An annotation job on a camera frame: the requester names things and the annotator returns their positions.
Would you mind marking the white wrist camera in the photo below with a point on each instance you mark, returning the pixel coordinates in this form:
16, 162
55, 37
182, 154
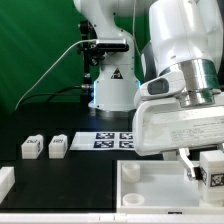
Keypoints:
164, 86

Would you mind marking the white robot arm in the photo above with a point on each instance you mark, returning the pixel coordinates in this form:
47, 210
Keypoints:
185, 35

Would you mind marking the paper sheet with tags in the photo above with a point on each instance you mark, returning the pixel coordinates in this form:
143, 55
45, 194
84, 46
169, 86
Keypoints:
102, 141

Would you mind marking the white obstacle left piece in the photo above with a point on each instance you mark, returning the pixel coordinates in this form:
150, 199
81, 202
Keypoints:
7, 180

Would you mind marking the white front rail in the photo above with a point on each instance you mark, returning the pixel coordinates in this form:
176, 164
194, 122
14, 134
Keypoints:
10, 218

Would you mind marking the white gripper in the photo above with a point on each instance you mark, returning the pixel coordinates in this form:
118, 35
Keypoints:
163, 125

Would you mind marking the white square tabletop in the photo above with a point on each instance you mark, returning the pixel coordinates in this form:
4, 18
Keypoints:
159, 187

